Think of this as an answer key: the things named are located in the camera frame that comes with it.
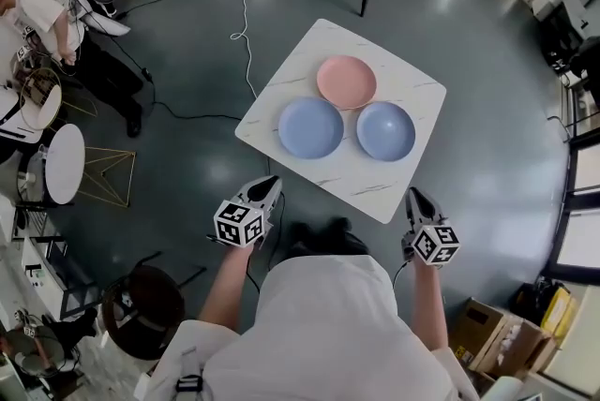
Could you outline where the black chest strap buckle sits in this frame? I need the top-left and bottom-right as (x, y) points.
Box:
(175, 374), (205, 394)

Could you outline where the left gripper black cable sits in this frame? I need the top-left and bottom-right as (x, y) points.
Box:
(245, 190), (287, 295)

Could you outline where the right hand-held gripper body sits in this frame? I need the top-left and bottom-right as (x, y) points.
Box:
(400, 195), (462, 270)

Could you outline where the person's white shirt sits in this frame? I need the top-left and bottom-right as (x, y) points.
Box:
(144, 254), (480, 401)

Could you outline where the dark round stool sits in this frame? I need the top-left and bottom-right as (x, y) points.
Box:
(101, 264), (187, 363)

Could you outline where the gold wire frame stand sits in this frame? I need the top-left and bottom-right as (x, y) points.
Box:
(74, 146), (138, 210)

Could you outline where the round white side table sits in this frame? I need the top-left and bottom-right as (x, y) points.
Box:
(44, 123), (87, 206)

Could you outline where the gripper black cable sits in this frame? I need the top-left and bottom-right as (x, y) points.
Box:
(245, 190), (287, 295)
(391, 259), (413, 290)

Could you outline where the person's black right shoe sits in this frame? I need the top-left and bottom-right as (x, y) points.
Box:
(325, 216), (353, 243)

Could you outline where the yellow bag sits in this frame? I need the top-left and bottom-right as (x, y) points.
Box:
(540, 286), (578, 337)

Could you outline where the round gold-rimmed table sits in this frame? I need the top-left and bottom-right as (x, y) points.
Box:
(18, 67), (64, 131)

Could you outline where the person's black shoe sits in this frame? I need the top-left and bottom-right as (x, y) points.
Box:
(286, 220), (325, 256)
(325, 216), (353, 243)

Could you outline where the person's right forearm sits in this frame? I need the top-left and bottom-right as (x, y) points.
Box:
(409, 262), (454, 351)

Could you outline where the person's left forearm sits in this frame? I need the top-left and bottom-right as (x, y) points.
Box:
(196, 243), (258, 334)

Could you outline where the large blue plate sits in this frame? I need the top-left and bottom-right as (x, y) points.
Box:
(277, 96), (346, 161)

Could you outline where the long black floor cable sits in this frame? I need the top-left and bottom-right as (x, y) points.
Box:
(110, 0), (273, 175)

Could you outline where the small blue plate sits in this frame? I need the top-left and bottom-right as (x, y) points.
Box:
(355, 101), (417, 163)

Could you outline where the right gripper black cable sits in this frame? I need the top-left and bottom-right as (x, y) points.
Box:
(391, 259), (413, 290)

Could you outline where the pink plate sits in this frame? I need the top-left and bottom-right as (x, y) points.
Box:
(316, 54), (378, 111)

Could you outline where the long white cable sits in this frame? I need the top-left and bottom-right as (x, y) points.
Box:
(205, 0), (301, 101)

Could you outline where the person's black left shoe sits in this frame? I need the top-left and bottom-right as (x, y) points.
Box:
(286, 220), (325, 256)

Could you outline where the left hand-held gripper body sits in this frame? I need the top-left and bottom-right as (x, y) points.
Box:
(206, 183), (278, 250)

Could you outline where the open cardboard box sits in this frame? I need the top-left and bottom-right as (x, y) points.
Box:
(448, 296), (560, 380)

